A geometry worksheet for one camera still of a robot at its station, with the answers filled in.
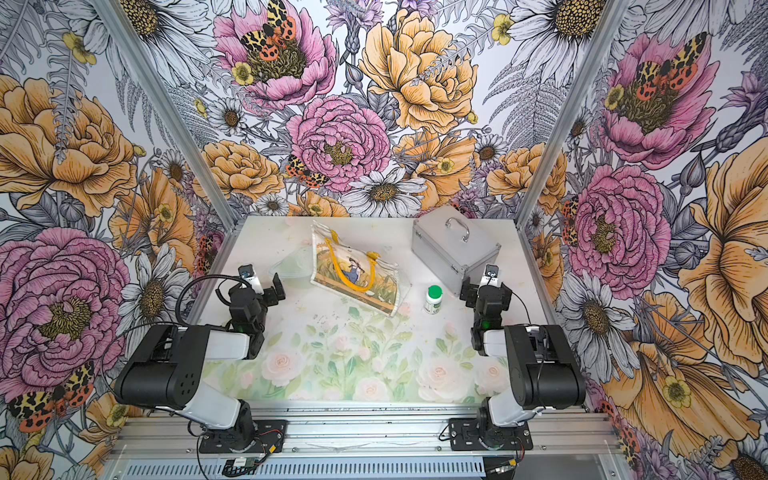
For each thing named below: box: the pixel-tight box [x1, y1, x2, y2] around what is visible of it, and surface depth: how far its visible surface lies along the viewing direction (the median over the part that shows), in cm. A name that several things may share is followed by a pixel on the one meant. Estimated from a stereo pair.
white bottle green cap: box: [424, 284, 444, 315], surface depth 93 cm
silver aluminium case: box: [411, 204, 502, 297], surface depth 98 cm
